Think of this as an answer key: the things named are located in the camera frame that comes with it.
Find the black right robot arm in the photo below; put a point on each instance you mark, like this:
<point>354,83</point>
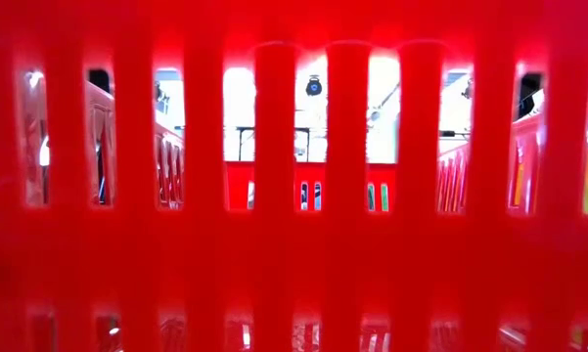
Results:
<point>529,95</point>

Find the black round hanging device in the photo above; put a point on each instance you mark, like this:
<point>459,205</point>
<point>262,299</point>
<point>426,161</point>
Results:
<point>314,87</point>

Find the red slotted plastic basket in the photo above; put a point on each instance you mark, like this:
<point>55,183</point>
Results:
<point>293,269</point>

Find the black framed table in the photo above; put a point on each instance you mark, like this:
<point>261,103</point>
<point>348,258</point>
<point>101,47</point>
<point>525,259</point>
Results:
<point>244,128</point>

